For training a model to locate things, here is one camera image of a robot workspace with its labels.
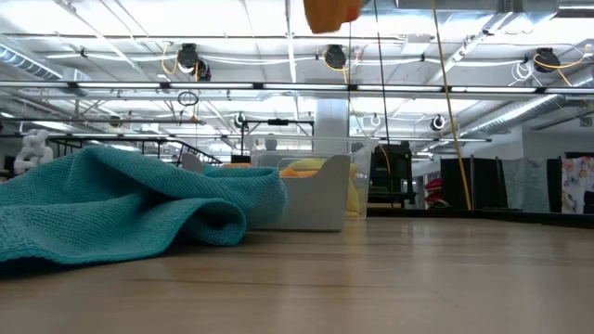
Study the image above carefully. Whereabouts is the large yellow microfiber towel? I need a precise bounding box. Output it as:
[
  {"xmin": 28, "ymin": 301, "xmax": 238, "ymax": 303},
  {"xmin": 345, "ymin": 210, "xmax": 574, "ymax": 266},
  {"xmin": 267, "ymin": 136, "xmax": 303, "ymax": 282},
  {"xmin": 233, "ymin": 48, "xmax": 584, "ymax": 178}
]
[{"xmin": 287, "ymin": 158, "xmax": 361, "ymax": 186}]

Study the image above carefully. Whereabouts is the grey plastic bin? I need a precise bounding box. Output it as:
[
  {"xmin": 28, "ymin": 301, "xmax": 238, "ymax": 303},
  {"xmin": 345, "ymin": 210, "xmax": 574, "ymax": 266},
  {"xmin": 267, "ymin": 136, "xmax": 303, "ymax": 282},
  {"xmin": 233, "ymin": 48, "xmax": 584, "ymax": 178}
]
[{"xmin": 181, "ymin": 153, "xmax": 353, "ymax": 233}]

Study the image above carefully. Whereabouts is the small yellow microfiber towel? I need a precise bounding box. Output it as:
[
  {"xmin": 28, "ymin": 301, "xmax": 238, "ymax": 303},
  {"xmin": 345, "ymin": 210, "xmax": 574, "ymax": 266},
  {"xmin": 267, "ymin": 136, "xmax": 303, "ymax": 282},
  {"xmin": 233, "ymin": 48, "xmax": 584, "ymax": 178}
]
[{"xmin": 345, "ymin": 183, "xmax": 362, "ymax": 218}]

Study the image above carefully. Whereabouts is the blue microfiber towel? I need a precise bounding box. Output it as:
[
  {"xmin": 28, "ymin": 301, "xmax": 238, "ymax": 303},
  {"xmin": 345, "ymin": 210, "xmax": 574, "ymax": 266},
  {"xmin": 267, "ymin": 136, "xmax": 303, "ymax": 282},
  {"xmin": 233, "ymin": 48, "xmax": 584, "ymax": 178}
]
[{"xmin": 0, "ymin": 145, "xmax": 290, "ymax": 266}]

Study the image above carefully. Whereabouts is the clear plastic bin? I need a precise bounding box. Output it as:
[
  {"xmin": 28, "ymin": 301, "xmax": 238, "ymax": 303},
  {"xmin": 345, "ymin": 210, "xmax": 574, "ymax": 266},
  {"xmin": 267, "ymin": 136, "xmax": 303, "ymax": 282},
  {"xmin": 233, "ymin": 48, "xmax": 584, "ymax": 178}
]
[{"xmin": 249, "ymin": 135, "xmax": 378, "ymax": 222}]

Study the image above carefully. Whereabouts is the black equipment cabinet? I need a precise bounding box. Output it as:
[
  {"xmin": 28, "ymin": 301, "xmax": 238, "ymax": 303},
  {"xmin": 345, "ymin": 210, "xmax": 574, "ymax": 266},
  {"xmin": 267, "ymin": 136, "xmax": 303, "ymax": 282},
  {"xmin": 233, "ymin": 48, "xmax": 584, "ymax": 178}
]
[{"xmin": 368, "ymin": 140, "xmax": 416, "ymax": 208}]

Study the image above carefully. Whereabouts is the long ceiling light strip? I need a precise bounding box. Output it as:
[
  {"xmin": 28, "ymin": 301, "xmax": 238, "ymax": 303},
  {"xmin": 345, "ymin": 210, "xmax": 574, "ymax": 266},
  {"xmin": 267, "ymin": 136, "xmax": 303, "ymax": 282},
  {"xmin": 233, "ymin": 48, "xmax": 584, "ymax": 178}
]
[{"xmin": 0, "ymin": 81, "xmax": 594, "ymax": 96}]

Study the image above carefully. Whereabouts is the red object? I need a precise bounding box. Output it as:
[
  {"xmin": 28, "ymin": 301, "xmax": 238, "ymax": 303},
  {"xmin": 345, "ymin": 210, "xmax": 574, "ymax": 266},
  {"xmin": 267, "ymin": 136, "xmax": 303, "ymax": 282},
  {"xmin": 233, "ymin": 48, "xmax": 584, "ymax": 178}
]
[{"xmin": 424, "ymin": 177, "xmax": 445, "ymax": 205}]

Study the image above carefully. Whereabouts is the black divider panel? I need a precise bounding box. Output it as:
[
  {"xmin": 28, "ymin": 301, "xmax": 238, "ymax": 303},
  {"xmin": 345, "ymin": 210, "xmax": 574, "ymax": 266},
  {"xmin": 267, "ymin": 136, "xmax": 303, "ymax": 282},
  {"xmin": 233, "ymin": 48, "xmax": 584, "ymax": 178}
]
[{"xmin": 439, "ymin": 157, "xmax": 505, "ymax": 211}]

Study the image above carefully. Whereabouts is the grey hanging cloth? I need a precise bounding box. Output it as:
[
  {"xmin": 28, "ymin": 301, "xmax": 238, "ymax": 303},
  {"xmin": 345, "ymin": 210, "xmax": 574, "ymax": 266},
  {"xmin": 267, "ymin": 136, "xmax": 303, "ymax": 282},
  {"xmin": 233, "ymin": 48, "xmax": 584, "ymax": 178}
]
[{"xmin": 500, "ymin": 157, "xmax": 551, "ymax": 213}]

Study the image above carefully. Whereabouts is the white robot figure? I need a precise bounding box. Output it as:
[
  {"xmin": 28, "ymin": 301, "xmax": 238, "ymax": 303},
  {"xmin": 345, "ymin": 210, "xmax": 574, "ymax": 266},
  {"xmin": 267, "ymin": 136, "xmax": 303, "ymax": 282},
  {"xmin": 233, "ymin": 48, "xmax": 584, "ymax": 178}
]
[{"xmin": 12, "ymin": 128, "xmax": 55, "ymax": 176}]

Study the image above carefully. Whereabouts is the floral hanging cloth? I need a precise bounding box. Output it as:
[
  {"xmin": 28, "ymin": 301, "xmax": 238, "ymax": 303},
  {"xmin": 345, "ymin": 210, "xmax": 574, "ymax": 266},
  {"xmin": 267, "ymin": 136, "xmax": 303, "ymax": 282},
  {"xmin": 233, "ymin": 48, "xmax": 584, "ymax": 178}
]
[{"xmin": 561, "ymin": 156, "xmax": 594, "ymax": 214}]

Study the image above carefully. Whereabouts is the black overhead camera rig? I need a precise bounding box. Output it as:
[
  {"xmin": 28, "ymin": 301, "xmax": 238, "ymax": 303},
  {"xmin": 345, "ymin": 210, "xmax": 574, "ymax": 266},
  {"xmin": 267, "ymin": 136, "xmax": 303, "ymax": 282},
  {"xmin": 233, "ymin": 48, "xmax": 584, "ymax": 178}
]
[{"xmin": 239, "ymin": 118, "xmax": 316, "ymax": 157}]

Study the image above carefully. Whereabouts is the black wire basket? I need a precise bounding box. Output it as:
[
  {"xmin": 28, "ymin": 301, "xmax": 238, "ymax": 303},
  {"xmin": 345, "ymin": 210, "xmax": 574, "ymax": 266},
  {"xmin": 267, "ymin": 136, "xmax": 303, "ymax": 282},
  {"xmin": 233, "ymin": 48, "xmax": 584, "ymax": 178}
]
[{"xmin": 47, "ymin": 135, "xmax": 225, "ymax": 167}]

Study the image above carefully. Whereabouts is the black ceiling cable reel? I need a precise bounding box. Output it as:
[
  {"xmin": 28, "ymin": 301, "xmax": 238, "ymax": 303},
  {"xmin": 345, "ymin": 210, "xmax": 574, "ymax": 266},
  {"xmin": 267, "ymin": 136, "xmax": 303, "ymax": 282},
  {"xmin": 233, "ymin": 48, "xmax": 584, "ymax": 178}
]
[
  {"xmin": 323, "ymin": 44, "xmax": 348, "ymax": 71},
  {"xmin": 532, "ymin": 46, "xmax": 562, "ymax": 74},
  {"xmin": 175, "ymin": 42, "xmax": 213, "ymax": 83}
]

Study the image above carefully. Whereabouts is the yellow hanging cable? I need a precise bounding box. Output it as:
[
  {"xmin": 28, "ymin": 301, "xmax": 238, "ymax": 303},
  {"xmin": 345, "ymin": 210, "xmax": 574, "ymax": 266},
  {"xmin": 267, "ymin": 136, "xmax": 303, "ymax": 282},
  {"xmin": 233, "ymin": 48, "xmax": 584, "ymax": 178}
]
[{"xmin": 431, "ymin": 0, "xmax": 473, "ymax": 211}]

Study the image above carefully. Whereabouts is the black aluminium table frame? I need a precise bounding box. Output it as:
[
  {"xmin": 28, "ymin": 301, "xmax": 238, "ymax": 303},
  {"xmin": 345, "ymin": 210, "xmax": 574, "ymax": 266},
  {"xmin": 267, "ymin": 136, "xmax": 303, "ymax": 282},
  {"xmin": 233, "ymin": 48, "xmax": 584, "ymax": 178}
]
[{"xmin": 366, "ymin": 206, "xmax": 594, "ymax": 229}]

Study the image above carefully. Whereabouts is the silver air duct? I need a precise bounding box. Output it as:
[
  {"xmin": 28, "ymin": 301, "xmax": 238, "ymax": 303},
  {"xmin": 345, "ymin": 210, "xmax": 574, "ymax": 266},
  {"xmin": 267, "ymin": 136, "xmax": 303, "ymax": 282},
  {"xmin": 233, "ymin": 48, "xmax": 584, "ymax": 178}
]
[{"xmin": 457, "ymin": 69, "xmax": 594, "ymax": 140}]

